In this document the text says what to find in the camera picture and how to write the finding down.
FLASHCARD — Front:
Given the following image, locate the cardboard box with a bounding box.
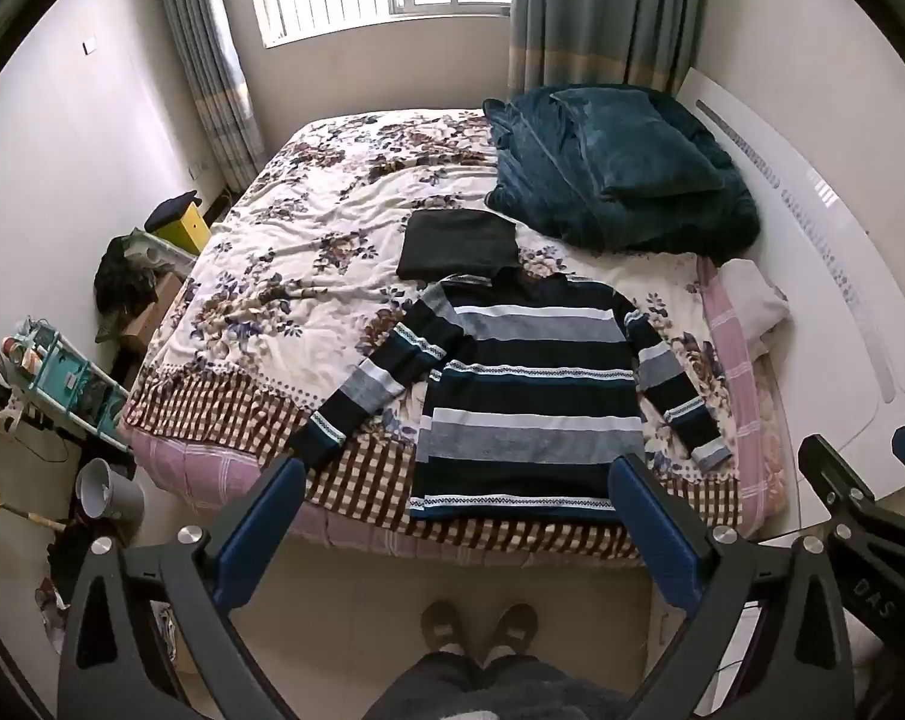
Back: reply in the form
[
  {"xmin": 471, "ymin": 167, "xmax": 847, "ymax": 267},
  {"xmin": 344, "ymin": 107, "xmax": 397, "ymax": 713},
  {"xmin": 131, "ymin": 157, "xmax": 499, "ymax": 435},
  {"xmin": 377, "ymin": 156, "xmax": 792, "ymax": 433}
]
[{"xmin": 118, "ymin": 270, "xmax": 187, "ymax": 353}]

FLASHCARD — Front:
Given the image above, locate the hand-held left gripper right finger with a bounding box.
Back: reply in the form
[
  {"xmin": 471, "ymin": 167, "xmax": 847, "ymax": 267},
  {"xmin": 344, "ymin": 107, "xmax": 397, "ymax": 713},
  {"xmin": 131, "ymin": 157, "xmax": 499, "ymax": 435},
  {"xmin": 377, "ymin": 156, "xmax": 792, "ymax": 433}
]
[{"xmin": 609, "ymin": 454, "xmax": 855, "ymax": 720}]

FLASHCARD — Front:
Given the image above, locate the pink checkered bed sheet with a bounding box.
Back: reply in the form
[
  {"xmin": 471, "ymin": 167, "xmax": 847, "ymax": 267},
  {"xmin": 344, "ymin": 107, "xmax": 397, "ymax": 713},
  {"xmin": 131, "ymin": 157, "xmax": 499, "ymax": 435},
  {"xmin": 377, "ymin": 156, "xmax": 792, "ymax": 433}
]
[{"xmin": 122, "ymin": 255, "xmax": 806, "ymax": 571}]

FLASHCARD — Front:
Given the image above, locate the white crumpled cloth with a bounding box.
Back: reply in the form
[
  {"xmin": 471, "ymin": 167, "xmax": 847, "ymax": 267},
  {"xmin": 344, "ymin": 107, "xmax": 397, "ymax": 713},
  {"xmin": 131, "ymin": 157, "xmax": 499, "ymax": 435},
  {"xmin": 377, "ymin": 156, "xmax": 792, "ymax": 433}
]
[{"xmin": 711, "ymin": 259, "xmax": 791, "ymax": 357}]

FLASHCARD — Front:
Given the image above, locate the black hat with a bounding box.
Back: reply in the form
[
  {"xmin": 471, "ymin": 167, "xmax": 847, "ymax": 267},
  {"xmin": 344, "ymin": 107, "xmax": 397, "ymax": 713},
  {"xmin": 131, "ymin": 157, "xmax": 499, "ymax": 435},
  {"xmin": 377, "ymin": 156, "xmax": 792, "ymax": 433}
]
[{"xmin": 145, "ymin": 191, "xmax": 202, "ymax": 233}]

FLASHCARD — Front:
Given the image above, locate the teal plush pillow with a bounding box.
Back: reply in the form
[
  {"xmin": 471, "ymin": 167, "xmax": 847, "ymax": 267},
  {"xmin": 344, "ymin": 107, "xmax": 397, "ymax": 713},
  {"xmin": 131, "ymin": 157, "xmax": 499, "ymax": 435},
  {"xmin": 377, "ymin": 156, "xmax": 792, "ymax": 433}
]
[{"xmin": 550, "ymin": 88, "xmax": 727, "ymax": 200}]

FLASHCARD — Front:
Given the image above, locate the floral checkered bedspread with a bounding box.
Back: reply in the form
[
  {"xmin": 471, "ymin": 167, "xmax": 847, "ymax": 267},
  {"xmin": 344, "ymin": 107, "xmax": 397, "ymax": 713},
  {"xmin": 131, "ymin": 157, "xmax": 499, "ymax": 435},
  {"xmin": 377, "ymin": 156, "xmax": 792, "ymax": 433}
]
[{"xmin": 118, "ymin": 109, "xmax": 746, "ymax": 533}]

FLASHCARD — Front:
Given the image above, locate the striped knit sweater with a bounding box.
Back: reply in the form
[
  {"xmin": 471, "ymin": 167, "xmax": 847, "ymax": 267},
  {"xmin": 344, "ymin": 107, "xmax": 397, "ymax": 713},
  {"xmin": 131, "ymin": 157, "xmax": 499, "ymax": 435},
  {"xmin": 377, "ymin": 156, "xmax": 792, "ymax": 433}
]
[{"xmin": 287, "ymin": 270, "xmax": 733, "ymax": 522}]

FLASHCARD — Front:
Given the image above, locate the grey bucket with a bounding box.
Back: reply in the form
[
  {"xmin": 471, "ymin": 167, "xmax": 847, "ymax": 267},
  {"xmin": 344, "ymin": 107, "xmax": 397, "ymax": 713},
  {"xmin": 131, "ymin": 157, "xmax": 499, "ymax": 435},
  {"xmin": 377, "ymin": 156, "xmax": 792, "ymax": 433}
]
[{"xmin": 73, "ymin": 457, "xmax": 146, "ymax": 522}]

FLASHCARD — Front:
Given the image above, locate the dark bag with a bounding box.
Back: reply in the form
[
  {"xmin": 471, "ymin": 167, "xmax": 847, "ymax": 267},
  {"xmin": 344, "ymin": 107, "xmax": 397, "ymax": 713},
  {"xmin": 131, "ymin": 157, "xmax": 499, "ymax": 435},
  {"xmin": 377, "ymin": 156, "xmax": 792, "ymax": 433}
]
[{"xmin": 94, "ymin": 236, "xmax": 161, "ymax": 342}]

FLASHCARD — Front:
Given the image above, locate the white bed headboard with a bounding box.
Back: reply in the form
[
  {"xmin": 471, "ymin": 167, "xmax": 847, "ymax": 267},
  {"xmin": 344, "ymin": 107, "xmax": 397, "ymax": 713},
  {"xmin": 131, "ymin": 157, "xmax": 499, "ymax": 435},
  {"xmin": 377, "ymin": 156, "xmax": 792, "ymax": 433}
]
[{"xmin": 678, "ymin": 67, "xmax": 905, "ymax": 541}]

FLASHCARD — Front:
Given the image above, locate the broom with wooden handle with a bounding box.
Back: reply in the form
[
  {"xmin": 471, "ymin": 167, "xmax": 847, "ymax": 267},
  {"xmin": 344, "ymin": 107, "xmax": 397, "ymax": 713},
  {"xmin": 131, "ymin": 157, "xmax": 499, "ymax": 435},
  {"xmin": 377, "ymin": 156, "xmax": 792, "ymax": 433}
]
[{"xmin": 0, "ymin": 484, "xmax": 67, "ymax": 533}]

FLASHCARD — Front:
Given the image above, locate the teal plush blanket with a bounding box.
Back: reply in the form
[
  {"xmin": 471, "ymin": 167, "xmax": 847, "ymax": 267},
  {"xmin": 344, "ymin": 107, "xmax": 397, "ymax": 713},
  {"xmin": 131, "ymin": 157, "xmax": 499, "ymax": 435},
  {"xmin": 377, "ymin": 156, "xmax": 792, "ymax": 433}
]
[{"xmin": 484, "ymin": 84, "xmax": 761, "ymax": 252}]

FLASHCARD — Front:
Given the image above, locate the dark folded garment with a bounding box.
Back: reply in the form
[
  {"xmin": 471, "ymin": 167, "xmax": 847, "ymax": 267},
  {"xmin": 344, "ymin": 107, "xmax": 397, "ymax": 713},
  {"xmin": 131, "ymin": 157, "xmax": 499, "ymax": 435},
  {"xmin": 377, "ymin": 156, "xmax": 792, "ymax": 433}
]
[{"xmin": 396, "ymin": 210, "xmax": 519, "ymax": 282}]

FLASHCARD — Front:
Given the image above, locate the pale plastic crate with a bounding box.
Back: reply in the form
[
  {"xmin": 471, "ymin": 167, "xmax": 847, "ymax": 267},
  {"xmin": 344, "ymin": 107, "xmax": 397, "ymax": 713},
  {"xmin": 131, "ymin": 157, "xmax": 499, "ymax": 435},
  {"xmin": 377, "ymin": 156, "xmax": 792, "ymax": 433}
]
[{"xmin": 126, "ymin": 229, "xmax": 199, "ymax": 271}]

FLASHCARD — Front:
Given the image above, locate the grey-blue curtain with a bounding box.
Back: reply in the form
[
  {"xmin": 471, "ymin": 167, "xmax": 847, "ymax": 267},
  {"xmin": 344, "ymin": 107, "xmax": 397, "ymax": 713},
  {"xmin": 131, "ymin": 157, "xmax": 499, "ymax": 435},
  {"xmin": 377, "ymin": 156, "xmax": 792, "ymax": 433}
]
[
  {"xmin": 152, "ymin": 0, "xmax": 266, "ymax": 192},
  {"xmin": 508, "ymin": 0, "xmax": 705, "ymax": 102}
]

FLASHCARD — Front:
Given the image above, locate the yellow box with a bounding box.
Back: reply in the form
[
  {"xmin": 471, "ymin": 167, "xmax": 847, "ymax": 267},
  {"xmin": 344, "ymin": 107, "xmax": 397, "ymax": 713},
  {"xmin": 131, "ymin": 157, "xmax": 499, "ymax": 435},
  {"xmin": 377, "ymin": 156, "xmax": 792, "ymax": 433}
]
[{"xmin": 146, "ymin": 202, "xmax": 212, "ymax": 256}]

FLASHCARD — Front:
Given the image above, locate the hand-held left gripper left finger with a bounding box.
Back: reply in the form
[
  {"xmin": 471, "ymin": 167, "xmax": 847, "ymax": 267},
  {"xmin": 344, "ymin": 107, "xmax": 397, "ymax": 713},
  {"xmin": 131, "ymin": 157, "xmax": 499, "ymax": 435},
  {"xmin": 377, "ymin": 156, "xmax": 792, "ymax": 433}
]
[{"xmin": 56, "ymin": 456, "xmax": 307, "ymax": 720}]

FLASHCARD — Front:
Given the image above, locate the teal storage rack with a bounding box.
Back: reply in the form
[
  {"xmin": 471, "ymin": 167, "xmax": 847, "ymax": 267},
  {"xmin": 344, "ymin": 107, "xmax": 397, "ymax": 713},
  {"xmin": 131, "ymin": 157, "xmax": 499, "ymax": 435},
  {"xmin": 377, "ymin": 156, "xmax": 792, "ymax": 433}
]
[{"xmin": 2, "ymin": 315, "xmax": 134, "ymax": 455}]

